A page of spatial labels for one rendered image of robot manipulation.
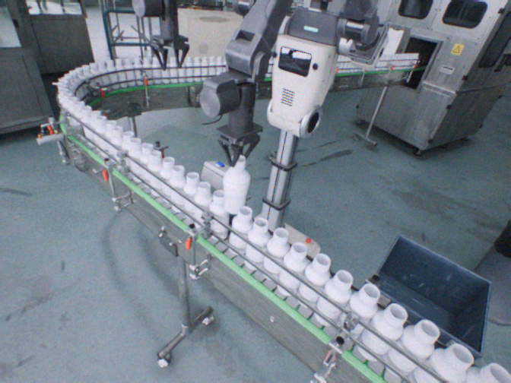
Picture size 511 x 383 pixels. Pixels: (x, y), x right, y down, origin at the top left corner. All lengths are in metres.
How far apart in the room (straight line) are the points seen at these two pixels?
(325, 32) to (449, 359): 1.06
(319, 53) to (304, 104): 0.20
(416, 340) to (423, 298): 0.67
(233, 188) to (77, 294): 1.59
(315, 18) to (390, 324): 1.04
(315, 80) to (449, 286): 0.92
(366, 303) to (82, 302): 1.74
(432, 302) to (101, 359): 1.60
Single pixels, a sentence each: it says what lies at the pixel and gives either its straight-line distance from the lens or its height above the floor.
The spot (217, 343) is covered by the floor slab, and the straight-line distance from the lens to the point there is 1.82.
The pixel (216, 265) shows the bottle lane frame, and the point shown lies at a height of 0.94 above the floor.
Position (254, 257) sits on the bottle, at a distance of 0.79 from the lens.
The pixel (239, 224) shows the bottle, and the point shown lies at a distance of 0.77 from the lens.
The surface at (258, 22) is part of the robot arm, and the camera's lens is 0.61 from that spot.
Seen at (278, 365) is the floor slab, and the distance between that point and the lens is 1.81.
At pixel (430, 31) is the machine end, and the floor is 1.41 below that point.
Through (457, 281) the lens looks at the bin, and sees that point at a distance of 1.28.
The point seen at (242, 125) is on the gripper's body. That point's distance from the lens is 0.64.
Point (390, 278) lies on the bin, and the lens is 1.35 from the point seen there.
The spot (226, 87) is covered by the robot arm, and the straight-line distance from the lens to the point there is 0.57.
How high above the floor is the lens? 1.66
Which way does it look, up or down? 37 degrees down
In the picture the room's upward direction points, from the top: 8 degrees clockwise
